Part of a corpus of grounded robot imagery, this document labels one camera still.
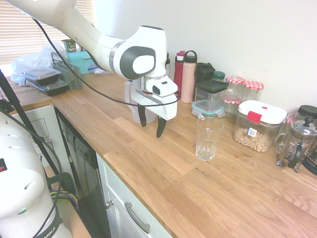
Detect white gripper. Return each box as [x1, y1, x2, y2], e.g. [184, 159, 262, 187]
[130, 82, 179, 139]

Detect clear pitcher with blue lid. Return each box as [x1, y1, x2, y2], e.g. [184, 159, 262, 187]
[123, 80, 157, 124]

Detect red water bottle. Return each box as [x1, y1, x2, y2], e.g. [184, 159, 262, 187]
[173, 50, 187, 100]

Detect pink bottle with black cap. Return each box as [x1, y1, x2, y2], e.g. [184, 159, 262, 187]
[180, 50, 199, 104]

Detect glass container with teal lid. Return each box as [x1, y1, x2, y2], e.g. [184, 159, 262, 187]
[191, 99, 227, 119]

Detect clear drinking glass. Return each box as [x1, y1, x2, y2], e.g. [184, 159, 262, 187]
[195, 117, 225, 162]

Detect square container with black lid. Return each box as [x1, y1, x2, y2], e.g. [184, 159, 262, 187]
[195, 79, 230, 110]

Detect black shaker bottle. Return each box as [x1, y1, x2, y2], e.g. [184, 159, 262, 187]
[195, 62, 216, 85]

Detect white kitchen cabinet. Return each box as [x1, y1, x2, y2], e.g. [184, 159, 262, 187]
[95, 153, 174, 238]

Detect clear zip bag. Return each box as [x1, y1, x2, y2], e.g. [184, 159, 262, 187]
[87, 64, 107, 75]

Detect small jar red checked lid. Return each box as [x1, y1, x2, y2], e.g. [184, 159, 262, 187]
[222, 96, 242, 119]

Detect clear jar with green lid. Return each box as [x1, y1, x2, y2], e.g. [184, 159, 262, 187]
[212, 70, 226, 83]

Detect black dishwasher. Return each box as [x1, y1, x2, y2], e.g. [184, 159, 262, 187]
[55, 108, 112, 238]

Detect tall jar red checked lid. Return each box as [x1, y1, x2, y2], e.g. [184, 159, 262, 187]
[243, 80, 265, 103]
[225, 75, 246, 100]

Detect grey-green plastic basket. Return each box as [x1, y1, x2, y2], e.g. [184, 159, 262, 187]
[51, 61, 83, 91]

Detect teal box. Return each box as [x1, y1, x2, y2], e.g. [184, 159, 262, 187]
[66, 50, 100, 75]

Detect black food container clear lid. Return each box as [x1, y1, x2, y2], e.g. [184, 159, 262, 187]
[26, 79, 70, 97]
[23, 68, 61, 86]

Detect cereal container with white lid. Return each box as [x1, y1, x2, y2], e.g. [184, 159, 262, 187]
[232, 100, 288, 153]

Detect green clamp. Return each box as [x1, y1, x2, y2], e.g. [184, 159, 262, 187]
[49, 172, 75, 199]

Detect green paper tub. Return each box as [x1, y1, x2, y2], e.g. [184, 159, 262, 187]
[61, 39, 78, 54]

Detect white side cabinet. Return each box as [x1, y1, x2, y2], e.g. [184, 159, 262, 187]
[9, 104, 75, 179]

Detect white plastic bag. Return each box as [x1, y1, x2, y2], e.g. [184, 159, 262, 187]
[10, 41, 68, 87]

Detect clear glass mug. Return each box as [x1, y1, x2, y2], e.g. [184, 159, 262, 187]
[274, 112, 302, 156]

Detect chrome glass French press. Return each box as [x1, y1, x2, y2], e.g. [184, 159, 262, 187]
[275, 116, 317, 174]

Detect window blinds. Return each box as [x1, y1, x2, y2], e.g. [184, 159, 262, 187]
[0, 0, 97, 67]

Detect glass jar with black lid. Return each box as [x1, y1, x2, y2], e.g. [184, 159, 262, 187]
[297, 105, 317, 119]

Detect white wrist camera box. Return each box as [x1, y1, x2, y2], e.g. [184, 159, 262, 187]
[145, 75, 179, 98]

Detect metal drawer handle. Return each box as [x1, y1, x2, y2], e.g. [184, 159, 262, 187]
[124, 201, 152, 235]

